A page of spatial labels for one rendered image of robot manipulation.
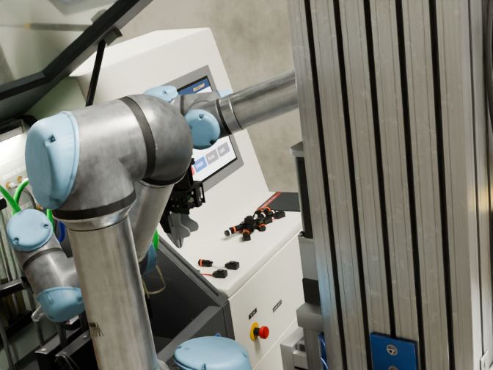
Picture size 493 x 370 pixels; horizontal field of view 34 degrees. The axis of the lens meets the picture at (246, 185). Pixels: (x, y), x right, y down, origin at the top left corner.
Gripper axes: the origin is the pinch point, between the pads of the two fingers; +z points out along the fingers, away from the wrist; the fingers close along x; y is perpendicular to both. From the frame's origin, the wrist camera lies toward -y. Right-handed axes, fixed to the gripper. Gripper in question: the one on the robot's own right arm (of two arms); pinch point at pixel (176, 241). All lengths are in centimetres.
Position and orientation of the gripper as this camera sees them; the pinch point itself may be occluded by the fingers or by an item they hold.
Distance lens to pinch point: 182.6
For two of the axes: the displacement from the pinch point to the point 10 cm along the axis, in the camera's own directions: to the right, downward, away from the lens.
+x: 4.6, -3.5, 8.2
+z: 1.3, 9.4, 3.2
